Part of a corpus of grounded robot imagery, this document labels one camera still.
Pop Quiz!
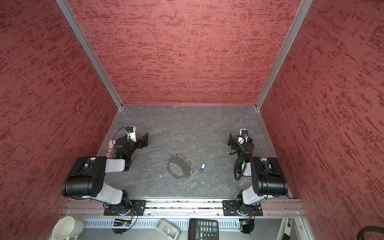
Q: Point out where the blue key tag with key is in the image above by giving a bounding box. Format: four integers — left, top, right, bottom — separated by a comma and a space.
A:
199, 163, 206, 174

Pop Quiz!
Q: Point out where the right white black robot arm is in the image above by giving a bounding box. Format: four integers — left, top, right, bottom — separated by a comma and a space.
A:
223, 130, 289, 218

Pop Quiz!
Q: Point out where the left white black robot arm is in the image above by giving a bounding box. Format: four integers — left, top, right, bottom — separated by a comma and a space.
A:
61, 133, 149, 217

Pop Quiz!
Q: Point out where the pink paw back scratcher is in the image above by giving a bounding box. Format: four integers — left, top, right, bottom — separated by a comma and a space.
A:
106, 140, 116, 158

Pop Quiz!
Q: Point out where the grey plastic device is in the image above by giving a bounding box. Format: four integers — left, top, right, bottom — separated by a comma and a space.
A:
155, 219, 181, 240

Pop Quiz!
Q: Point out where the black desk calculator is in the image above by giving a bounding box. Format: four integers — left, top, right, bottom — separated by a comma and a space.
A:
188, 218, 219, 240

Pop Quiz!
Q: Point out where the white box with label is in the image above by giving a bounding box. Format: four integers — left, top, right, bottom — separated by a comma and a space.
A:
276, 217, 292, 240

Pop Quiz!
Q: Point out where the white ceramic mug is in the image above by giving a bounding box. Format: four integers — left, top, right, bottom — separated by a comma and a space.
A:
52, 217, 85, 240

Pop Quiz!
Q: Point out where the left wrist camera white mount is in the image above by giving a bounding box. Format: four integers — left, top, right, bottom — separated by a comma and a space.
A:
126, 126, 137, 142

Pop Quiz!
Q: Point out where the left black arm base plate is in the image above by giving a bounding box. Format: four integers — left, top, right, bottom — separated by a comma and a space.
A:
104, 200, 147, 217

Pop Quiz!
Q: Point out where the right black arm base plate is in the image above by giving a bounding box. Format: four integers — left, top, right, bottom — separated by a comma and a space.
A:
223, 200, 263, 217

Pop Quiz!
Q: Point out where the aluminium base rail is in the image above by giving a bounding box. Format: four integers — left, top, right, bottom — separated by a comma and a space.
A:
61, 198, 306, 219

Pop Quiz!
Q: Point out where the black cable loop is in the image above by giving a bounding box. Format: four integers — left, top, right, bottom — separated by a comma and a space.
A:
356, 225, 384, 240

